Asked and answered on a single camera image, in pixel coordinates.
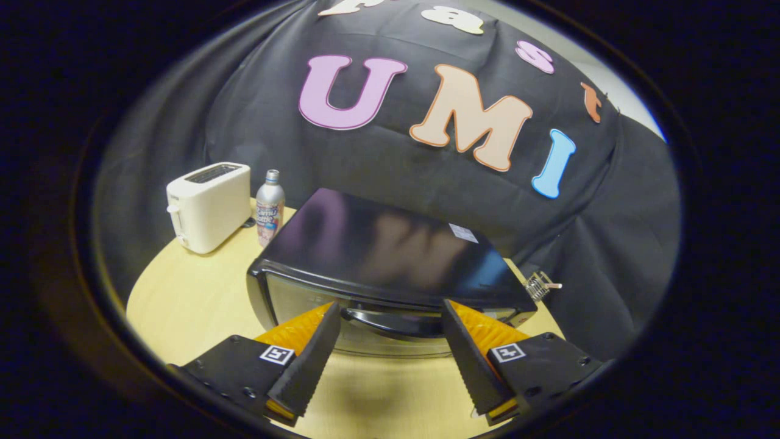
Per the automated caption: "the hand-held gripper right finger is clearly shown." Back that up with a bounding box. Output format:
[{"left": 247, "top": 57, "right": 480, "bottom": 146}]
[{"left": 442, "top": 299, "right": 604, "bottom": 426}]

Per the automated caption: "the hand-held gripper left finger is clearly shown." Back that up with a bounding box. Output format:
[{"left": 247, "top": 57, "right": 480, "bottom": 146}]
[{"left": 168, "top": 302, "right": 342, "bottom": 427}]

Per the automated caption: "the black toaster oven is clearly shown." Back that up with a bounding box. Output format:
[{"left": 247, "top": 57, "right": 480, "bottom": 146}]
[{"left": 247, "top": 187, "right": 538, "bottom": 359}]

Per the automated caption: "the white pop-up toaster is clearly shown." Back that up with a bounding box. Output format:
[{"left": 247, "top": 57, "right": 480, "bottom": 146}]
[{"left": 166, "top": 162, "right": 252, "bottom": 255}]

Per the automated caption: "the silver drink bottle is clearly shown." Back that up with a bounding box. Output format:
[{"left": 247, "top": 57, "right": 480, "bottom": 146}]
[{"left": 256, "top": 169, "right": 286, "bottom": 248}]

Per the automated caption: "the black backdrop cloth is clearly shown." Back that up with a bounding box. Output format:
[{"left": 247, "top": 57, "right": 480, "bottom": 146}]
[{"left": 91, "top": 0, "right": 682, "bottom": 363}]

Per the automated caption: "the metal wire basket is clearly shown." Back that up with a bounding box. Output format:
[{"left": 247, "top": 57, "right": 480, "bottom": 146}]
[{"left": 524, "top": 271, "right": 556, "bottom": 302}]

